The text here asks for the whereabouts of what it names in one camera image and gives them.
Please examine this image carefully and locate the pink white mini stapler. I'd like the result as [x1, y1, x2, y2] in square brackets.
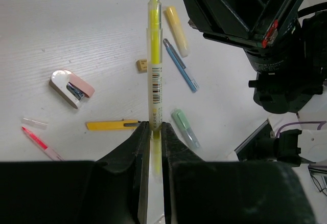
[49, 69, 95, 109]

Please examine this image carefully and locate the clear pen cap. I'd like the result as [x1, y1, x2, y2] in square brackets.
[21, 117, 48, 130]

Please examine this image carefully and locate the small tan eraser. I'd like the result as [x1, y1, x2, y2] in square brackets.
[136, 59, 148, 73]

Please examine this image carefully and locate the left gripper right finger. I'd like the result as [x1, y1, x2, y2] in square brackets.
[161, 123, 316, 223]

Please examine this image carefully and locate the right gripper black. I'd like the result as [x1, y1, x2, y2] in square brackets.
[183, 0, 326, 113]

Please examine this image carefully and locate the green capped marker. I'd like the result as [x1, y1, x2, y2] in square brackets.
[171, 109, 201, 151]

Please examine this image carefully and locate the yellow highlighter pen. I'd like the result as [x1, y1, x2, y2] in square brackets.
[147, 0, 162, 182]

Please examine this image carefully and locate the blue pen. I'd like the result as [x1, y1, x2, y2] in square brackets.
[163, 38, 199, 93]

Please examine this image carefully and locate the yellow utility knife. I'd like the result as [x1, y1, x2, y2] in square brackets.
[86, 120, 141, 131]

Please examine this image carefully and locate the yellow capped marker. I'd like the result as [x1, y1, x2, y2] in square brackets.
[165, 6, 190, 57]

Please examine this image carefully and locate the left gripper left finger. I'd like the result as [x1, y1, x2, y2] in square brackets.
[1, 122, 150, 223]

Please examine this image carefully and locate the pink highlighter pen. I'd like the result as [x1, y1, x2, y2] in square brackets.
[21, 126, 64, 161]

